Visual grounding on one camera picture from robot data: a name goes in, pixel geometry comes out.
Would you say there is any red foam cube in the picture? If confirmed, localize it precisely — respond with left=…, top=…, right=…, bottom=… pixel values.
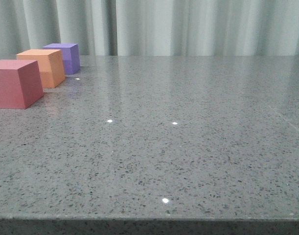
left=0, top=59, right=44, bottom=109

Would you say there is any pale green curtain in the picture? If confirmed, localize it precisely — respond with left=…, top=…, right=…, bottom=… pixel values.
left=0, top=0, right=299, bottom=56

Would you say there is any orange foam cube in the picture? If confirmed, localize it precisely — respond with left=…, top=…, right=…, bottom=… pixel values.
left=16, top=49, right=66, bottom=88

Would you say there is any purple foam cube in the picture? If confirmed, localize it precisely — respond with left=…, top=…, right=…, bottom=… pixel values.
left=43, top=43, right=80, bottom=75

